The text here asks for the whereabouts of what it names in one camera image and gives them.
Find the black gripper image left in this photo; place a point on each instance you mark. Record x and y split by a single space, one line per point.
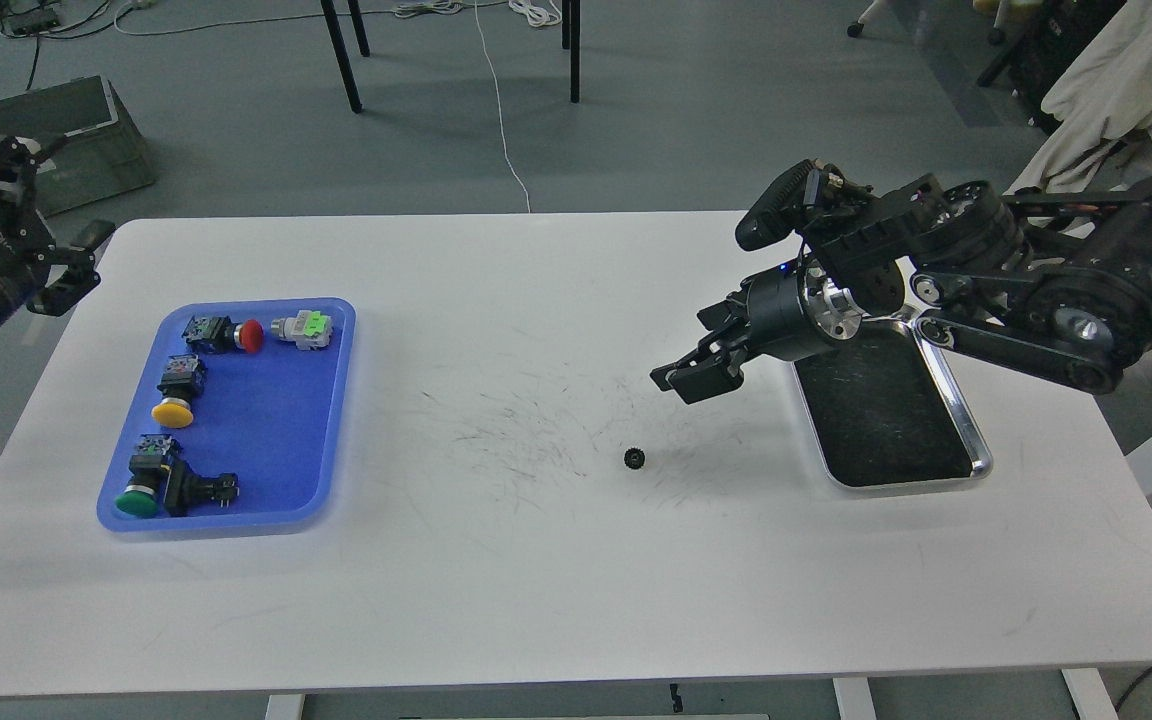
35 273

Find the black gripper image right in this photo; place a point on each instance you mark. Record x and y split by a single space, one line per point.
788 312

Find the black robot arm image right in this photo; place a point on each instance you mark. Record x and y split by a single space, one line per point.
1057 286

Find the silver metal tray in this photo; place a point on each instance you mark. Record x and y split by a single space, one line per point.
888 416

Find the blue plastic tray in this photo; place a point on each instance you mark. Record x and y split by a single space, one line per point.
271 418

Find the grey plastic crate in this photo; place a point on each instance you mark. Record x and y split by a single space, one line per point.
103 155

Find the grey green connector block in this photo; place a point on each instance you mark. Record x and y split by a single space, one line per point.
307 330

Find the black table leg front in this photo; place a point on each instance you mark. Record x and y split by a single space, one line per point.
344 66

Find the black table leg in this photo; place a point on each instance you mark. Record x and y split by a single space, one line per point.
571 42
356 17
344 66

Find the black table leg right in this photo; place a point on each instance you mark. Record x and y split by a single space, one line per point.
571 42

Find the black table leg rear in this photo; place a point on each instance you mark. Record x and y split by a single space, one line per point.
356 17

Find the beige cloth on chair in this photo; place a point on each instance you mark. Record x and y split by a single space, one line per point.
1099 99

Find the yellow push button switch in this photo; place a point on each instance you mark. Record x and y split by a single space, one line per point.
181 382

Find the red push button switch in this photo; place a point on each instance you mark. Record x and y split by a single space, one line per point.
219 334

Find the green push button switch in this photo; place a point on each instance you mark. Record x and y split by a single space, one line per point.
151 465

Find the black switch module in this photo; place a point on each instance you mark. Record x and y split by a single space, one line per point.
186 489

